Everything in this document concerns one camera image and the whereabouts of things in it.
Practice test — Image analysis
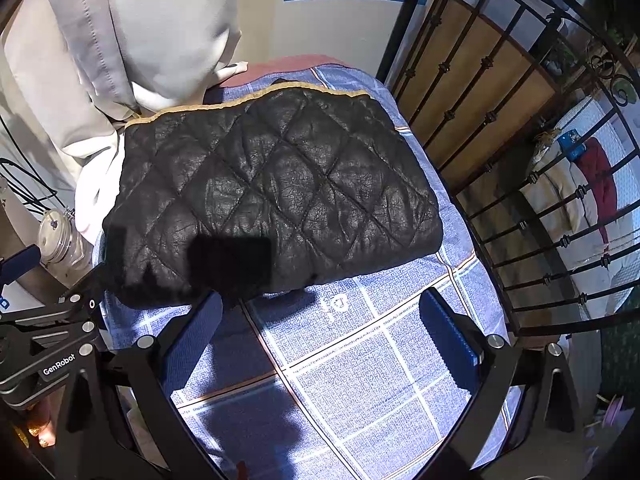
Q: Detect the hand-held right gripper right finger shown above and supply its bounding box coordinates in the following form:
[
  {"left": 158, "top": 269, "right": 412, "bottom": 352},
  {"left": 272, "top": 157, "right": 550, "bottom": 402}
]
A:
[{"left": 419, "top": 287, "right": 596, "bottom": 480}]

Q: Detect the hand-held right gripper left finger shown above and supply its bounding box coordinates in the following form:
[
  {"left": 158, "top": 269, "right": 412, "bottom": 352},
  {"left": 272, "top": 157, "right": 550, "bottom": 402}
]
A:
[{"left": 62, "top": 290, "right": 228, "bottom": 480}]

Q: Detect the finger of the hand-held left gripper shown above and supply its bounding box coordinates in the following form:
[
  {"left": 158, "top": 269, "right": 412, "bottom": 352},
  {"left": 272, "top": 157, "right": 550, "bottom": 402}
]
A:
[
  {"left": 0, "top": 262, "right": 108, "bottom": 346},
  {"left": 0, "top": 245, "right": 42, "bottom": 286}
]

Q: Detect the black quilted jacket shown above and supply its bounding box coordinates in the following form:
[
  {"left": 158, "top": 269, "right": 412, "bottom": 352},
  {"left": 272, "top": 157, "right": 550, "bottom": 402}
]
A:
[{"left": 101, "top": 81, "right": 445, "bottom": 310}]

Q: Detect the person's left hand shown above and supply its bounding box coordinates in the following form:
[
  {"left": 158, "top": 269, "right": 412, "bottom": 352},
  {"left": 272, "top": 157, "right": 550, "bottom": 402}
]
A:
[{"left": 20, "top": 395, "right": 57, "bottom": 448}]

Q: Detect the glass jar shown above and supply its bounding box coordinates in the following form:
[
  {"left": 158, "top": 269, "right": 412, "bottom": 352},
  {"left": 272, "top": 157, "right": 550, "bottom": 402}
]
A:
[{"left": 39, "top": 208, "right": 93, "bottom": 281}]

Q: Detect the blue plaid bedsheet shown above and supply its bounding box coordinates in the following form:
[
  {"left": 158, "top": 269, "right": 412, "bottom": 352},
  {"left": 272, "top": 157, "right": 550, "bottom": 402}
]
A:
[{"left": 92, "top": 62, "right": 523, "bottom": 480}]

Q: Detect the green patterned rug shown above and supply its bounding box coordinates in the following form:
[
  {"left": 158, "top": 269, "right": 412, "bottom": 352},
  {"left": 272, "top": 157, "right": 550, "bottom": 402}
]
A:
[{"left": 600, "top": 305, "right": 640, "bottom": 411}]

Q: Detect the white cushion with red print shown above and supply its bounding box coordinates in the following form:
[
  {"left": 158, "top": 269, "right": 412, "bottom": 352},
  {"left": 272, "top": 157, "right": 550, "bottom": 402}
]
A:
[{"left": 520, "top": 95, "right": 640, "bottom": 321}]

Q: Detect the brown wooden panel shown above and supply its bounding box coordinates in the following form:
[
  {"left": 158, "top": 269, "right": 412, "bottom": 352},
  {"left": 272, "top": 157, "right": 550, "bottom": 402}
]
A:
[{"left": 392, "top": 0, "right": 558, "bottom": 191}]

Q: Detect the light grey cloth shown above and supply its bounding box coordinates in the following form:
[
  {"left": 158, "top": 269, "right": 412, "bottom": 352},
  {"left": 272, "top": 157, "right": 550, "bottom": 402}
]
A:
[{"left": 0, "top": 0, "right": 250, "bottom": 241}]

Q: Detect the pink blanket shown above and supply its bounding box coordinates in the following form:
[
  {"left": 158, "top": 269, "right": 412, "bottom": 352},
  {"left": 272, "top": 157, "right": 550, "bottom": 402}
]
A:
[{"left": 220, "top": 54, "right": 353, "bottom": 92}]

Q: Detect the black iron bed frame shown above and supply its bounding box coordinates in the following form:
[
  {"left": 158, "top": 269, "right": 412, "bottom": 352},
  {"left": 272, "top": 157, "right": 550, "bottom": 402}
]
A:
[{"left": 375, "top": 0, "right": 640, "bottom": 338}]

